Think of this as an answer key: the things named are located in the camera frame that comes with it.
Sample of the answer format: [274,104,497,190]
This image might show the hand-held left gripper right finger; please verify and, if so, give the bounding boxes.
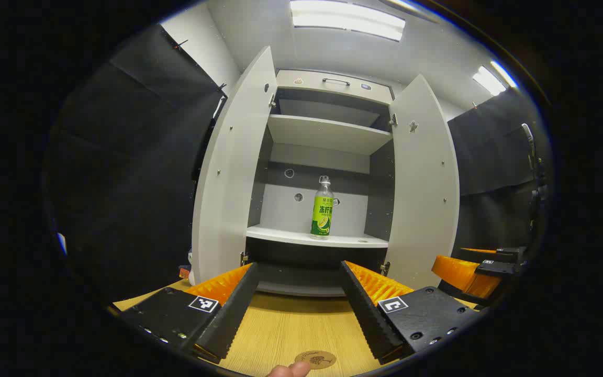
[339,260,483,365]

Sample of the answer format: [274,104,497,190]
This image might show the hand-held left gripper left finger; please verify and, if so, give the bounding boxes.
[118,262,260,364]

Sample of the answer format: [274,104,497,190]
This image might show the round cork coaster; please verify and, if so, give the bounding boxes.
[295,350,337,370]

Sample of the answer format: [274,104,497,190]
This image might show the grey cabinet door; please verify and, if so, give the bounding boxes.
[384,73,461,290]
[192,46,278,286]

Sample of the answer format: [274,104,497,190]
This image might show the green label plastic bottle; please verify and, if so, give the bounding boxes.
[310,176,335,240]

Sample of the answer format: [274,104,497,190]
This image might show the grey cabinet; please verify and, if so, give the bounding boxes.
[244,68,396,298]

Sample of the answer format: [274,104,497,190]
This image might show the white plush toy orange feet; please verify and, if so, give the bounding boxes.
[178,250,196,281]

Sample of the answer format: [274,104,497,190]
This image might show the black backdrop cloth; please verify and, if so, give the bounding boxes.
[45,24,227,304]
[447,89,548,260]

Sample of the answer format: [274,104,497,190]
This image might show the small ceiling light panel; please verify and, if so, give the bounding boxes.
[472,60,519,96]

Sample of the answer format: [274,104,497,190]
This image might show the large ceiling light panel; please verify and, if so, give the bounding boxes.
[289,0,407,42]

